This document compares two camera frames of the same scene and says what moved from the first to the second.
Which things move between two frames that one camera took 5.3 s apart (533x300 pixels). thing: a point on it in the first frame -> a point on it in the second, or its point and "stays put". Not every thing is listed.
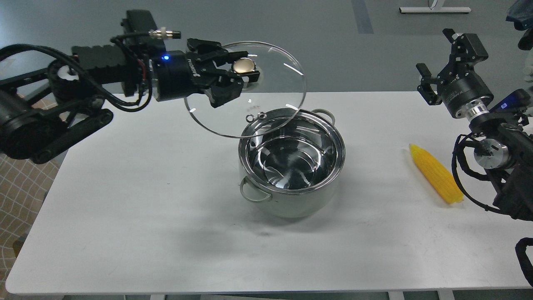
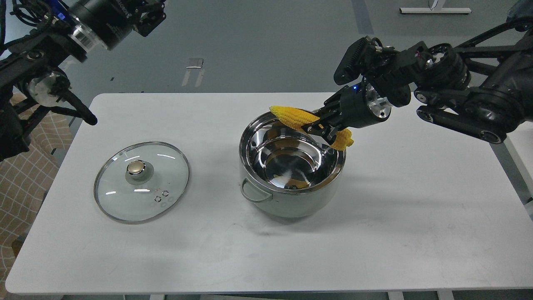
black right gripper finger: x=423 y=70 -> x=323 y=127
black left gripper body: x=177 y=73 -> x=106 y=23
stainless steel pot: x=294 y=156 stays put
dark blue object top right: x=521 y=12 stays put
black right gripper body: x=465 y=93 -> x=354 y=106
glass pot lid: x=264 y=107 -> x=140 y=182
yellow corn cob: x=443 y=181 -> x=297 y=119
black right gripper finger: x=429 y=88 -> x=325 y=112
